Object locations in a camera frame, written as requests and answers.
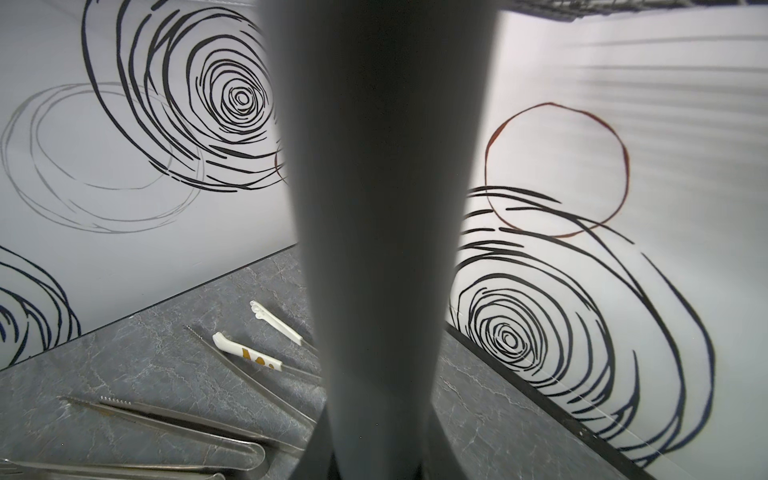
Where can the dark grey rack stand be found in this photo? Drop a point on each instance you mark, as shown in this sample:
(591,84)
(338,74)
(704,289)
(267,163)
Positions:
(379,105)

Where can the white handled steel tongs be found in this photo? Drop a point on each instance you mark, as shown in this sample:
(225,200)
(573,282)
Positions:
(273,343)

